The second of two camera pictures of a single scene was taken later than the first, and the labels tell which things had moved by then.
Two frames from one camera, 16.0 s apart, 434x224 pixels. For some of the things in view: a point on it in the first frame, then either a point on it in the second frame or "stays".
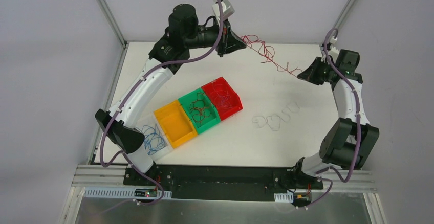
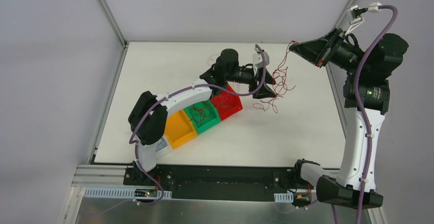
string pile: x=198 y=109 stays
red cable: x=267 y=51 → x=279 y=85
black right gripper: x=320 y=72 → x=330 y=48
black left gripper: x=223 y=38 → x=255 y=81
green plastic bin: x=200 y=110 stays
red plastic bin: x=223 y=97 stays
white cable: x=274 y=121 → x=208 y=60
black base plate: x=221 y=182 stays
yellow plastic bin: x=176 y=124 stays
